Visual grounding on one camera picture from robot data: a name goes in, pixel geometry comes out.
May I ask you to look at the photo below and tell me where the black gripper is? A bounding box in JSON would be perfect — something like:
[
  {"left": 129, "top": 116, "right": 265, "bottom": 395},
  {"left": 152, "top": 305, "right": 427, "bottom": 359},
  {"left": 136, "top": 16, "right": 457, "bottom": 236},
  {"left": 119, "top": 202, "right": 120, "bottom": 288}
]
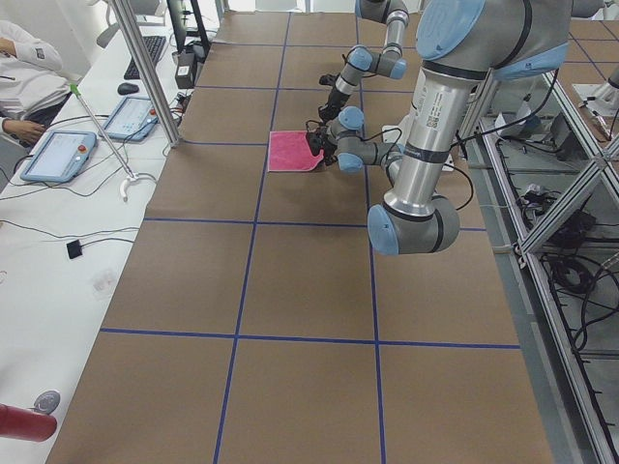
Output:
[
  {"left": 306, "top": 126, "right": 336, "bottom": 165},
  {"left": 318, "top": 94, "right": 344, "bottom": 122}
]

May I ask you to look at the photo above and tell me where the pink and grey towel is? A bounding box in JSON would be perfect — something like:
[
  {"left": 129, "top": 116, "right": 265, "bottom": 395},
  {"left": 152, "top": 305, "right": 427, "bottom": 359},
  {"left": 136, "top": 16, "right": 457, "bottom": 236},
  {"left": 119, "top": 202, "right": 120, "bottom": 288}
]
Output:
[{"left": 268, "top": 130, "right": 323, "bottom": 172}]

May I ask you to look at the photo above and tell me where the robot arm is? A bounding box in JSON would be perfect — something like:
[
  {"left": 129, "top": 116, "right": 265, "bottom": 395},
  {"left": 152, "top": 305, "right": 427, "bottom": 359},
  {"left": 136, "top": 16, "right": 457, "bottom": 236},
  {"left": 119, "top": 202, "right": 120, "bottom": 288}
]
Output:
[
  {"left": 306, "top": 0, "right": 574, "bottom": 255},
  {"left": 318, "top": 0, "right": 409, "bottom": 125}
]

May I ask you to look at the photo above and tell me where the black power adapter box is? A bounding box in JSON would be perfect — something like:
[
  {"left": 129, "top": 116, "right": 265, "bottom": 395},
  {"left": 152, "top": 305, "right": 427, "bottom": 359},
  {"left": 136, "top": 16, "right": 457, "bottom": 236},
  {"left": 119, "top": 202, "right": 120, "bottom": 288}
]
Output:
[{"left": 175, "top": 51, "right": 197, "bottom": 90}]

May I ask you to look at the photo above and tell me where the far teach pendant tablet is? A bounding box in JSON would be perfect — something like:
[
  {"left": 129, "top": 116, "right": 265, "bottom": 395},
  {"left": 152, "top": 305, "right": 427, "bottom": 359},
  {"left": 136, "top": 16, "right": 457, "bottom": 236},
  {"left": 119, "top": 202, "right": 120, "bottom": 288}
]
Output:
[{"left": 103, "top": 96, "right": 158, "bottom": 142}]

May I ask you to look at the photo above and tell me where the teach pendant tablet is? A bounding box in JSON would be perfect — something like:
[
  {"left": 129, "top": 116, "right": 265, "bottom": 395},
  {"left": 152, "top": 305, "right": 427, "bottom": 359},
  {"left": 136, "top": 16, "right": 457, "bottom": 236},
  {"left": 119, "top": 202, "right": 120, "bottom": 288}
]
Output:
[
  {"left": 103, "top": 96, "right": 158, "bottom": 142},
  {"left": 20, "top": 130, "right": 97, "bottom": 183}
]

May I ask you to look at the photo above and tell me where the black keyboard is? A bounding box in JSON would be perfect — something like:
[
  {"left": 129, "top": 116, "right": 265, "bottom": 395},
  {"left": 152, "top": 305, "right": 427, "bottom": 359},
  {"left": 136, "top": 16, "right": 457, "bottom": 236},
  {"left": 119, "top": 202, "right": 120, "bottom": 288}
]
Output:
[{"left": 123, "top": 35, "right": 168, "bottom": 81}]

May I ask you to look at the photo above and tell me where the reacher grabber stick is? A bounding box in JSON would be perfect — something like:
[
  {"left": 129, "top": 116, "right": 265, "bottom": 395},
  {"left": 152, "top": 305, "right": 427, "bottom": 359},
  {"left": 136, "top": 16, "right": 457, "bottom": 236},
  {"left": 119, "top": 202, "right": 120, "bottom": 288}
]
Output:
[{"left": 70, "top": 84, "right": 157, "bottom": 202}]

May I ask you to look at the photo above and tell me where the black computer mouse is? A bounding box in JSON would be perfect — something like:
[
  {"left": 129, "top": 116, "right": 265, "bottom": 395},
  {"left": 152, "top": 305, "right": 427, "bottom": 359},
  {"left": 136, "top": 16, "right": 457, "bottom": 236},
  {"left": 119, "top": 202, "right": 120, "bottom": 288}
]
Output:
[{"left": 117, "top": 82, "right": 139, "bottom": 96}]

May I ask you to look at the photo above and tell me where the brown paper table cover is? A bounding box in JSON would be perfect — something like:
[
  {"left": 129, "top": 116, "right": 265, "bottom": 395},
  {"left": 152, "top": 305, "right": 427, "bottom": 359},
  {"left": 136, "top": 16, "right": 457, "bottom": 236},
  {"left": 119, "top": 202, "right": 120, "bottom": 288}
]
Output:
[{"left": 48, "top": 13, "right": 553, "bottom": 463}]

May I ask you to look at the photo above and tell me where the near teach pendant tablet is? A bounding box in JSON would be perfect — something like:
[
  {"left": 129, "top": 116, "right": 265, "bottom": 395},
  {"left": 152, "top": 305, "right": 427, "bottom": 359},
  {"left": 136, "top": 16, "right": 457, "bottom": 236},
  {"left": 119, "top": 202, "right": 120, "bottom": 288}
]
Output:
[{"left": 20, "top": 130, "right": 97, "bottom": 183}]

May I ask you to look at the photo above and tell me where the small black square device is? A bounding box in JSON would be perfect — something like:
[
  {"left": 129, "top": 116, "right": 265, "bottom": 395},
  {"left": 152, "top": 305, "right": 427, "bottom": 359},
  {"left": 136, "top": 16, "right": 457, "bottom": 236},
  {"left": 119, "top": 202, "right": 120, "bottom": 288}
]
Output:
[{"left": 66, "top": 240, "right": 83, "bottom": 260}]

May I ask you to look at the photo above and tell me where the seated person white shirt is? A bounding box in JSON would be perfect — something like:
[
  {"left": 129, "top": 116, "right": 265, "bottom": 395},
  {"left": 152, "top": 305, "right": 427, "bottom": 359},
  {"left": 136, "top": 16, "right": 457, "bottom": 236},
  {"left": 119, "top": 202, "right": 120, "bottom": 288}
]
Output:
[{"left": 1, "top": 20, "right": 71, "bottom": 148}]

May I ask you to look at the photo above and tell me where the round grey disc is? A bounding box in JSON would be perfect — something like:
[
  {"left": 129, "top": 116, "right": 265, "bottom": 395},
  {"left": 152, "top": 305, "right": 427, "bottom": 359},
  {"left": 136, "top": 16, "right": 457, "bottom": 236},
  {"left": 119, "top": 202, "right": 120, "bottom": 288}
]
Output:
[{"left": 32, "top": 390, "right": 61, "bottom": 415}]

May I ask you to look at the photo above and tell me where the red cylinder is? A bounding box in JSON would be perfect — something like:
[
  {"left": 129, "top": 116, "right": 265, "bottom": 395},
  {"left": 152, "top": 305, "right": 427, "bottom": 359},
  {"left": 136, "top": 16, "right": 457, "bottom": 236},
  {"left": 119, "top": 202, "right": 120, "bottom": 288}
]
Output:
[{"left": 0, "top": 404, "right": 57, "bottom": 442}]

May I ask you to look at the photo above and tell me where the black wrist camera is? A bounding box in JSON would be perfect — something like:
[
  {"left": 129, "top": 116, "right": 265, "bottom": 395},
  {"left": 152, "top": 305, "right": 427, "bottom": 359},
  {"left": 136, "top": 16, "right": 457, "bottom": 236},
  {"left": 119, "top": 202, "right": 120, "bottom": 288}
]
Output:
[{"left": 318, "top": 73, "right": 338, "bottom": 87}]

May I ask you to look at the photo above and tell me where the aluminium frame rack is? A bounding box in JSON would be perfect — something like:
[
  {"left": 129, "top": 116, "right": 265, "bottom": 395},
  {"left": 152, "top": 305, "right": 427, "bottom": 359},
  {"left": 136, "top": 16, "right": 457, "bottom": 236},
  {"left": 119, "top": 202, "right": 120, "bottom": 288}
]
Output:
[{"left": 471, "top": 62, "right": 618, "bottom": 463}]

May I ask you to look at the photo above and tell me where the aluminium frame post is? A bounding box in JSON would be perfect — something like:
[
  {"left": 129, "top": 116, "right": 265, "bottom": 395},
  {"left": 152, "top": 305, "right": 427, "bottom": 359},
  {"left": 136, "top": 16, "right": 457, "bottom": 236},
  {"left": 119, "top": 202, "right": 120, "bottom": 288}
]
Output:
[{"left": 109, "top": 0, "right": 180, "bottom": 148}]

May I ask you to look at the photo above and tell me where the black cable bundle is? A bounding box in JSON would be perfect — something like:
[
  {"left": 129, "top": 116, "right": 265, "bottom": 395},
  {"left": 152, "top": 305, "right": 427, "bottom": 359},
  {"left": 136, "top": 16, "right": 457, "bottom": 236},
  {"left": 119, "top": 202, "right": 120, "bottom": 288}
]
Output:
[{"left": 536, "top": 250, "right": 619, "bottom": 354}]

